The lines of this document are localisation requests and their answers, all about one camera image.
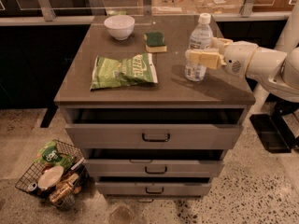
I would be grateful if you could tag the green chip bag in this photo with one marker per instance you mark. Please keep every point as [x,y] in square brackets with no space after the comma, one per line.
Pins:
[111,73]

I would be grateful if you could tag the top grey drawer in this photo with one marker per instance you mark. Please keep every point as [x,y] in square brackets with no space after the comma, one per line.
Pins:
[156,128]

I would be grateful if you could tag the silver can in basket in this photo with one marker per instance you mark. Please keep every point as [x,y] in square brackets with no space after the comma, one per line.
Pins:
[32,187]

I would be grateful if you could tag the flattened cardboard box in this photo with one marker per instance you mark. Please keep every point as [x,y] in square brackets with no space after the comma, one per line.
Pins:
[195,6]

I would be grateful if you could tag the middle grey drawer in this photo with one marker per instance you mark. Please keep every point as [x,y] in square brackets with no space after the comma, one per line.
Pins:
[155,163]

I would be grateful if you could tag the white bowl in basket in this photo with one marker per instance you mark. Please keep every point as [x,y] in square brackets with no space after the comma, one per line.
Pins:
[51,177]

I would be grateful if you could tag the grey drawer cabinet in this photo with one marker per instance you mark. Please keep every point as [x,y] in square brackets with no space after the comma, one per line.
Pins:
[173,90]

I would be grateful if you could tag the grey drawer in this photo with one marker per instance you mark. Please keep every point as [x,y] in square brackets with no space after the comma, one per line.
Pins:
[153,186]
[156,128]
[155,163]

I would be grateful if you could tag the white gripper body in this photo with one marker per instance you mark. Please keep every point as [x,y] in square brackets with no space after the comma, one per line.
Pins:
[239,59]

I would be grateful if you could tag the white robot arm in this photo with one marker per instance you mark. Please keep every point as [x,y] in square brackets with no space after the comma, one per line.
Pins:
[276,71]

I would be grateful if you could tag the green yellow sponge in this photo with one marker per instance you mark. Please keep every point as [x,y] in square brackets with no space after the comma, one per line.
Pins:
[155,42]

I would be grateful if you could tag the white ceramic bowl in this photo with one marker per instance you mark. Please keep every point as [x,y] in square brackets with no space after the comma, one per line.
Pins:
[120,26]

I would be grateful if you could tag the green snack bag in basket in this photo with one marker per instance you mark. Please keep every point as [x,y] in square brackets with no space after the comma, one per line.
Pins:
[50,155]

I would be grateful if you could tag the bottom grey drawer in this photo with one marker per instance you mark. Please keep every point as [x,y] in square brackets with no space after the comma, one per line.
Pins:
[153,186]

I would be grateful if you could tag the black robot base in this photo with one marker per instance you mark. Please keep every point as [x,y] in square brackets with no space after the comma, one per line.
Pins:
[273,131]

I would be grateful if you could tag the gold packet in basket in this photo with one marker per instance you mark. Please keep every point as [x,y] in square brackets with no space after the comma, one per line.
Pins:
[62,191]

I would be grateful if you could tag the black wire basket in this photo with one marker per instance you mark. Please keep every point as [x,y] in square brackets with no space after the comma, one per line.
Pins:
[77,175]

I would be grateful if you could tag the clear blue plastic water bottle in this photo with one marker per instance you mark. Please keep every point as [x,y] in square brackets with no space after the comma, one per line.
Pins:
[200,38]

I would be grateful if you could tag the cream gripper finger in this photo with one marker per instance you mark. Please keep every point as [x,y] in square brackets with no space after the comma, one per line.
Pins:
[210,58]
[220,43]

